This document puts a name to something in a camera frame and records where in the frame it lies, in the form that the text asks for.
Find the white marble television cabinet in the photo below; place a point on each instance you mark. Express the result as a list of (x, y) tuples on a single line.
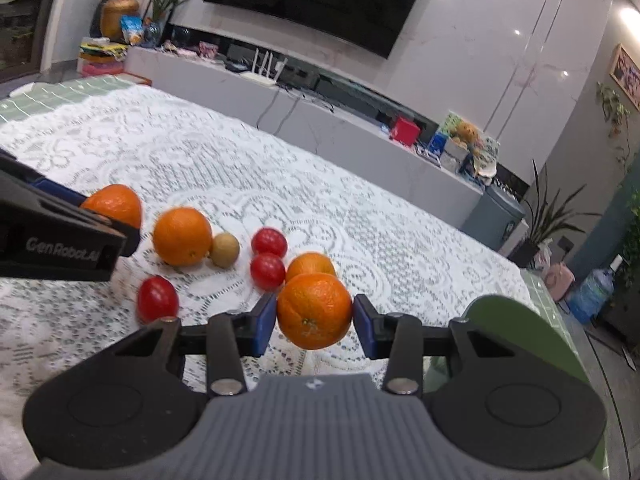
[(350, 152)]

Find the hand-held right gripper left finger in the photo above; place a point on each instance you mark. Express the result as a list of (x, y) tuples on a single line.
[(262, 327)]

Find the pink heater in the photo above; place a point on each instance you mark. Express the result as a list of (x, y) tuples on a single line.
[(559, 281)]

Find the brown teddy bear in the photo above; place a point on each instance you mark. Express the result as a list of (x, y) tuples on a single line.
[(466, 134)]

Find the green printed card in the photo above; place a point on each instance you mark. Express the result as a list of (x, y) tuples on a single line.
[(492, 147)]

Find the wall socket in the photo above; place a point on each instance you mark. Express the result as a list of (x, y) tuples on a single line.
[(566, 243)]

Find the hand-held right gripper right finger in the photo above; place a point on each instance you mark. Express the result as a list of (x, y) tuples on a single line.
[(362, 329)]

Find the golden vase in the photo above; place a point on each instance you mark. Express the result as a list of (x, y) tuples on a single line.
[(117, 17)]

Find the pink storage box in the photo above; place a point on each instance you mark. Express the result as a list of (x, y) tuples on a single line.
[(100, 69)]

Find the dark green cabinet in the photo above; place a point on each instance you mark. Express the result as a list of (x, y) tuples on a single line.
[(625, 310)]

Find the green leafy plant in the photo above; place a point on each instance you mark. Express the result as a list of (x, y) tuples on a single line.
[(165, 2)]

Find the bushy green potted plant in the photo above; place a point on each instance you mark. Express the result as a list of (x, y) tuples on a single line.
[(632, 220)]

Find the orange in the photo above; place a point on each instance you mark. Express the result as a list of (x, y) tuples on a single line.
[(117, 205), (182, 236), (310, 264), (314, 311)]

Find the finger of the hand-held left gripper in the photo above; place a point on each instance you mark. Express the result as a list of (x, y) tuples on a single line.
[(75, 215), (55, 189)]

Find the grey trash bin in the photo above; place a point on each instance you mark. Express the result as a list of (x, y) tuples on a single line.
[(492, 220)]

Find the potted long-leaf plant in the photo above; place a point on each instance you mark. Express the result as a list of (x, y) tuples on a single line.
[(542, 220)]

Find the red box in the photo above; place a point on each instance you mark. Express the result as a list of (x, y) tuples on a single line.
[(405, 131)]

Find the white lace tablecloth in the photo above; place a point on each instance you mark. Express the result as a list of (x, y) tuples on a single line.
[(250, 160)]

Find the white router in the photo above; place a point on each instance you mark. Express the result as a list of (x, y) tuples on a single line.
[(262, 72)]

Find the white plastic bag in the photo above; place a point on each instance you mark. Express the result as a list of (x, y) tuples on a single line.
[(542, 256)]

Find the framed wall picture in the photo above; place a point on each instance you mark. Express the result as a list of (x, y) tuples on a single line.
[(625, 76)]

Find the red tomato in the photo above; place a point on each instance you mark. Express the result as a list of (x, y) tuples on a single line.
[(269, 241), (157, 300), (267, 271)]

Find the blue water bottle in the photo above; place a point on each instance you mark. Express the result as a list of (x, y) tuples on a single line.
[(592, 292)]

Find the hanging ivy plant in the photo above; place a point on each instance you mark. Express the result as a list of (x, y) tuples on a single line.
[(614, 107)]

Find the blue snack bag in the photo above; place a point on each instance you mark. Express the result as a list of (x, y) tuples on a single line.
[(132, 29)]

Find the brown kiwi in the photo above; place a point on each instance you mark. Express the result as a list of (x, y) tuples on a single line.
[(225, 249)]

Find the green bowl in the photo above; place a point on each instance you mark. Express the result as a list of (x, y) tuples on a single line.
[(530, 330)]

